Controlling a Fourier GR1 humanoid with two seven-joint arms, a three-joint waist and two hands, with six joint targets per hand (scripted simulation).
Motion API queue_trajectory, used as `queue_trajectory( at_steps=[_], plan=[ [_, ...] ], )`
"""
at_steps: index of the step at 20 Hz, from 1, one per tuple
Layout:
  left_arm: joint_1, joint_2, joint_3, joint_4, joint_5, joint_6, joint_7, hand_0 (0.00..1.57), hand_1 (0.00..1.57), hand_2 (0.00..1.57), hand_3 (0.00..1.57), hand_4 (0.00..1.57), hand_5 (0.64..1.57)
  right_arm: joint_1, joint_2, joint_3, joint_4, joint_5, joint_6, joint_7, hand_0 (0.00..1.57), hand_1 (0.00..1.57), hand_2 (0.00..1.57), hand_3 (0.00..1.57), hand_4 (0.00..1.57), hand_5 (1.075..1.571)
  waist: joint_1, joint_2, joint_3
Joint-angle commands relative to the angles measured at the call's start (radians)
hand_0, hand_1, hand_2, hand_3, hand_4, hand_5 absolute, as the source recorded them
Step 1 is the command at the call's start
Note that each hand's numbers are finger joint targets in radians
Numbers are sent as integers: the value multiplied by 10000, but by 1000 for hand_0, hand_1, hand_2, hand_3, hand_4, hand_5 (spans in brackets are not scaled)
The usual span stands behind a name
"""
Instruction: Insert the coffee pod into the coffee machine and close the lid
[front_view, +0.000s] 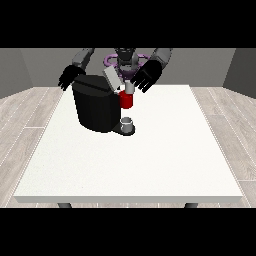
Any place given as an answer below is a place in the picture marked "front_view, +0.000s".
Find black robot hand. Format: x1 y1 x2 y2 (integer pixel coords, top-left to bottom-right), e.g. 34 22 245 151
130 59 164 94
57 64 87 92

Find small grey coffee pod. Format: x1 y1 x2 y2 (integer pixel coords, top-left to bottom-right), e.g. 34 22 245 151
124 79 135 94

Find red pod holder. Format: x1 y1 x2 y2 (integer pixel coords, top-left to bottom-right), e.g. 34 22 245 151
118 89 135 110

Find pale grey machine lid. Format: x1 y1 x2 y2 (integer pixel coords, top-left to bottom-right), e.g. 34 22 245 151
102 65 125 95

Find black coffee machine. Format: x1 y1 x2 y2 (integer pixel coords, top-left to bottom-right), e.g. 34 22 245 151
71 74 136 136

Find grey robot trunk purple rings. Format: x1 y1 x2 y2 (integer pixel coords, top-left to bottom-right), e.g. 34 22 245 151
103 48 151 82

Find small grey cup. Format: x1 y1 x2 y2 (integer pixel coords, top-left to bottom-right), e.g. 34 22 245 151
120 116 135 133

